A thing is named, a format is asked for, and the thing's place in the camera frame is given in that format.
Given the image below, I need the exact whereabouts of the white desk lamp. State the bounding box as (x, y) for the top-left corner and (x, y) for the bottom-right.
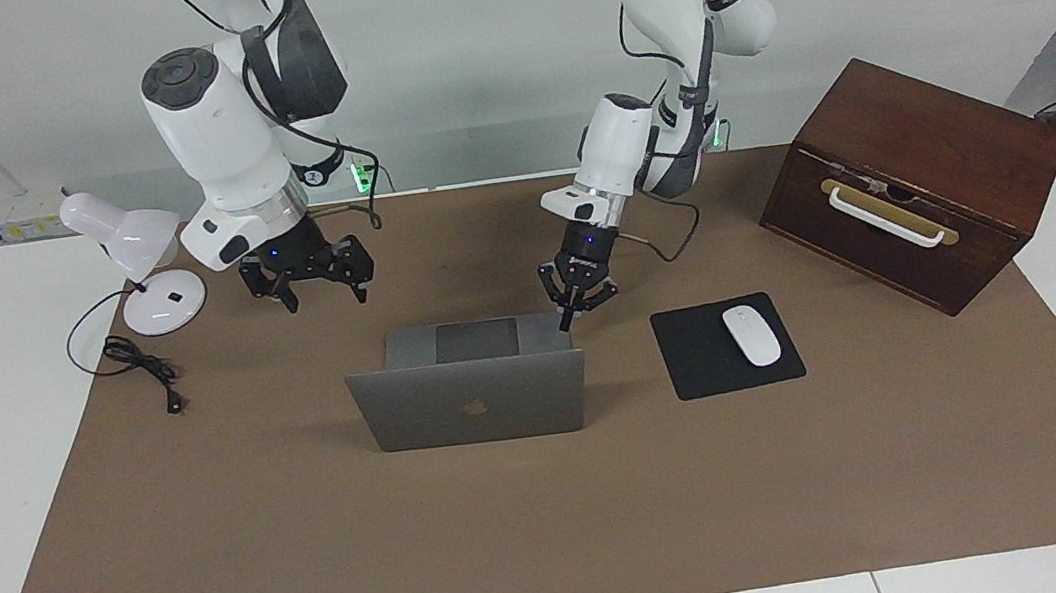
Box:
(57, 178), (213, 347)

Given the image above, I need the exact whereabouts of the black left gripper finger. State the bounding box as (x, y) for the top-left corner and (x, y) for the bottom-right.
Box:
(574, 276), (621, 314)
(537, 259), (584, 336)

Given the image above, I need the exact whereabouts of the white computer mouse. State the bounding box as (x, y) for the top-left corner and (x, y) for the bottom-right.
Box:
(721, 301), (785, 373)

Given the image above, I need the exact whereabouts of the brown table mat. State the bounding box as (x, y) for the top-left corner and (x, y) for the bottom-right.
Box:
(0, 111), (1056, 593)

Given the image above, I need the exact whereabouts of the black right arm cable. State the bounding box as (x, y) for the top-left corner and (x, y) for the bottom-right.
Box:
(235, 0), (388, 245)

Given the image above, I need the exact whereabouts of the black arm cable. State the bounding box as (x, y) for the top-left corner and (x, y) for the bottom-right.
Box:
(587, 0), (745, 269)
(235, 0), (388, 245)

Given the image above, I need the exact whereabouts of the brass handle plate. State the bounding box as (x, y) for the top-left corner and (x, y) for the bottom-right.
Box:
(819, 163), (962, 262)

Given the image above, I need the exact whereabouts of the dark wooden box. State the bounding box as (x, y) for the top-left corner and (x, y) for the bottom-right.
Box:
(740, 33), (1056, 340)

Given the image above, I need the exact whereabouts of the black mouse pad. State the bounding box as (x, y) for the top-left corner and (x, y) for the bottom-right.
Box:
(647, 288), (809, 405)

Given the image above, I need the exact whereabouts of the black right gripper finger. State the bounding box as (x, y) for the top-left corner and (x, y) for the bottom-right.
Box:
(325, 233), (381, 308)
(239, 255), (301, 320)

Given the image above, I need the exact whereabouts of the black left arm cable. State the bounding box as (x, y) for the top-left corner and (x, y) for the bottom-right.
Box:
(587, 0), (745, 269)

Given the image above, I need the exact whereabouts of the white box handle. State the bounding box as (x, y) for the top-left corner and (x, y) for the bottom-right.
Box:
(825, 174), (948, 260)

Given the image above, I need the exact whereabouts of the black lamp power cable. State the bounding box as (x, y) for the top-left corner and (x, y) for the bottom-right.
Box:
(62, 283), (187, 428)

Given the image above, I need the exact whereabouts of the white power strip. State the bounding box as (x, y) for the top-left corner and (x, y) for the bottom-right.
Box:
(0, 187), (73, 246)

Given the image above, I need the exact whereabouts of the grey Apple laptop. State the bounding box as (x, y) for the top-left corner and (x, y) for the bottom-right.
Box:
(339, 306), (596, 460)

